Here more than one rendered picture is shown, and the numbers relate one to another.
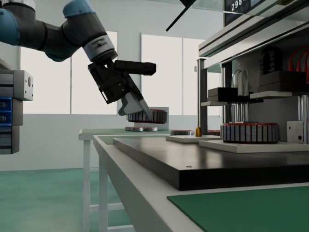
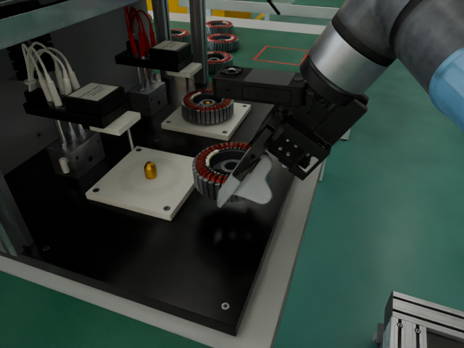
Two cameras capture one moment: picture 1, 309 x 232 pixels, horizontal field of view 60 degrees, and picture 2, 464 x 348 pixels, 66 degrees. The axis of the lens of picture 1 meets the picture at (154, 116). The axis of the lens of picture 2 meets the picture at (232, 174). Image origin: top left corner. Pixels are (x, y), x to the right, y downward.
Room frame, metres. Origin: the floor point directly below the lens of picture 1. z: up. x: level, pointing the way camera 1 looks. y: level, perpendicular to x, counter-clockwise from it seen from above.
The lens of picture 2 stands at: (1.08, 0.26, 1.14)
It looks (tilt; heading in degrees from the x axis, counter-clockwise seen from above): 36 degrees down; 215
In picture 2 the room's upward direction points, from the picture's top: straight up
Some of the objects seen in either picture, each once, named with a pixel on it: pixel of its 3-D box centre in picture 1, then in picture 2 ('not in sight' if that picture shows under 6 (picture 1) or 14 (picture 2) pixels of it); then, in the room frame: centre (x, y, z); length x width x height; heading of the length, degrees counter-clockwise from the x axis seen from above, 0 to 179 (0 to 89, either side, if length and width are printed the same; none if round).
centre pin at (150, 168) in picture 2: (198, 131); (150, 169); (0.76, -0.13, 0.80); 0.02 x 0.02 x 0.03
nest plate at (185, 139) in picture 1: (198, 138); (151, 178); (0.76, -0.13, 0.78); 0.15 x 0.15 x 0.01; 15
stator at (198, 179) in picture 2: (146, 116); (231, 170); (0.74, 0.02, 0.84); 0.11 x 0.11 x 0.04
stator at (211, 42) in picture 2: not in sight; (222, 42); (0.05, -0.50, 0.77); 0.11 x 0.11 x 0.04
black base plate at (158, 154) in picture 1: (225, 147); (177, 149); (0.65, -0.17, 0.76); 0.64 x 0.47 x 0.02; 15
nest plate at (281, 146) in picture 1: (249, 145); (208, 116); (0.53, -0.19, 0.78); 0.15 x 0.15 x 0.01; 15
